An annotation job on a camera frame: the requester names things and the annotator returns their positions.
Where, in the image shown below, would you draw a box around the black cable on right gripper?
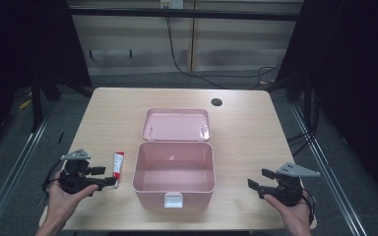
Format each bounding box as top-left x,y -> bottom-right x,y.
298,187 -> 318,226

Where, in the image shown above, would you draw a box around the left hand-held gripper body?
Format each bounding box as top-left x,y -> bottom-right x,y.
58,148 -> 101,198

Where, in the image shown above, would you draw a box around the black horizontal metal bar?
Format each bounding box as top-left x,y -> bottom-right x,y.
68,8 -> 304,22

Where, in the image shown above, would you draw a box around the white wall socket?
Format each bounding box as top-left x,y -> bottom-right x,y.
159,0 -> 185,10

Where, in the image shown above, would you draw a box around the person's left hand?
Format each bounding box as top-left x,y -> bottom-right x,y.
45,172 -> 99,226

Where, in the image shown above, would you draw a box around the silver floor rail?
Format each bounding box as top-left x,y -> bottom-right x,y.
0,109 -> 57,236
290,101 -> 368,236

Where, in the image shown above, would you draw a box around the black hanging wall cable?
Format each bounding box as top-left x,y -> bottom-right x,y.
164,5 -> 282,90

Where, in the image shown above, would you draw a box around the pink plastic storage box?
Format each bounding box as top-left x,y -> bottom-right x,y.
131,108 -> 217,209

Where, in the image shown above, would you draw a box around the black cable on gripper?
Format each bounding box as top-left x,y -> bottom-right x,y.
298,187 -> 318,226
41,158 -> 67,199

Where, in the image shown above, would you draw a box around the black metal stand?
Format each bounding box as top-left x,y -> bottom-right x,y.
269,73 -> 320,131
29,73 -> 63,134

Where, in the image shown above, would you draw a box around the white and red ointment tube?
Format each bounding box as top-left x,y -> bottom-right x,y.
111,150 -> 125,189

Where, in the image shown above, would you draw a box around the person's right hand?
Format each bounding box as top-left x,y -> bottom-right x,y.
263,193 -> 313,236

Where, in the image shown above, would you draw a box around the black floor cables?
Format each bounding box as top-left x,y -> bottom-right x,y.
286,94 -> 321,157

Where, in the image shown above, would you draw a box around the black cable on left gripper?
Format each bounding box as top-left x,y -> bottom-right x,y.
41,158 -> 67,199

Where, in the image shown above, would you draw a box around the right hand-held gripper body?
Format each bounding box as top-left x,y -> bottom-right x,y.
257,162 -> 322,207

